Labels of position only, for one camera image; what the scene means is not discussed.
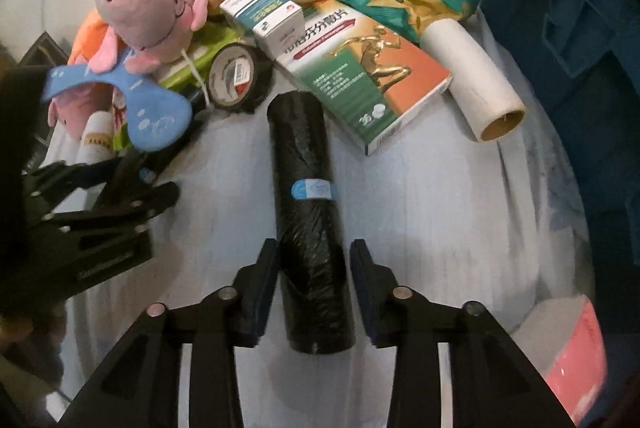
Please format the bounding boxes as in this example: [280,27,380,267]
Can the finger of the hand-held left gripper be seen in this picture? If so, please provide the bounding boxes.
[22,150,151,204]
[45,180,181,234]

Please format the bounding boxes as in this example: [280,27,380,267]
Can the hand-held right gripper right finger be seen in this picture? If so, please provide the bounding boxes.
[349,239,576,428]

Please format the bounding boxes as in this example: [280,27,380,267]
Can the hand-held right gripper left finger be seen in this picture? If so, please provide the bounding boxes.
[57,238,280,428]

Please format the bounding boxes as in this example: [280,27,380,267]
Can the person's left hand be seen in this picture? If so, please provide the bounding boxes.
[0,303,68,389]

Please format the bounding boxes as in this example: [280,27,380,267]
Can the white paper cup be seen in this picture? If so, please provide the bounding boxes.
[77,110,117,169]

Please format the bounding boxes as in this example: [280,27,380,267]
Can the small pink plush toy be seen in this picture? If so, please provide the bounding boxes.
[47,83,108,141]

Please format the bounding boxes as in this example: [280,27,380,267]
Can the light blue felt toy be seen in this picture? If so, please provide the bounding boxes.
[42,48,193,152]

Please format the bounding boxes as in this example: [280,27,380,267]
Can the orange plush toy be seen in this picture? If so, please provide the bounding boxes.
[67,10,108,64]

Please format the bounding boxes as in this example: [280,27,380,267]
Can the lime green packet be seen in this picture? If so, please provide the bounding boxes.
[160,23,251,91]

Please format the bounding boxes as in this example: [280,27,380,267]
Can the black tape roll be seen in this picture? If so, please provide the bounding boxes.
[207,42,273,111]

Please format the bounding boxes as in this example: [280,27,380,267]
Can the pink and teal plush toy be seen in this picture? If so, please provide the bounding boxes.
[95,0,221,74]

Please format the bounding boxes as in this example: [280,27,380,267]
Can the pink tissue pack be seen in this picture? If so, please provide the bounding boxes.
[510,293,608,426]

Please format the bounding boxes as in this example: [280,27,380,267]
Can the orange and green box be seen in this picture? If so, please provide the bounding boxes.
[272,3,453,157]

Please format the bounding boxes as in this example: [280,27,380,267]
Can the long white teal box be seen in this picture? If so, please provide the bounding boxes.
[220,0,290,29]

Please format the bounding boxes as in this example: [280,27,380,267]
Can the white paper roll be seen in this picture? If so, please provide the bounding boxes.
[420,19,527,143]

